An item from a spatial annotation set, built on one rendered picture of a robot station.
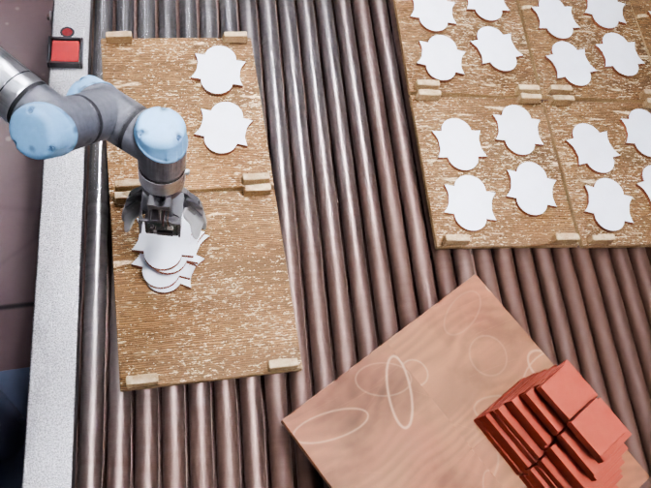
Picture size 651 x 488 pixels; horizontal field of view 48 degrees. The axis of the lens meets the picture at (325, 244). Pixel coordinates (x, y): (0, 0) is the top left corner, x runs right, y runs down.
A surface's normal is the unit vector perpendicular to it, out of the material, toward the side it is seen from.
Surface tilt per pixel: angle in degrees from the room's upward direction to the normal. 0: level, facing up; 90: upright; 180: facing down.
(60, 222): 0
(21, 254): 0
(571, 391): 0
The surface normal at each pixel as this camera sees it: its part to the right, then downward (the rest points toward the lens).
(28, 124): -0.29, 0.33
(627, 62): 0.18, -0.42
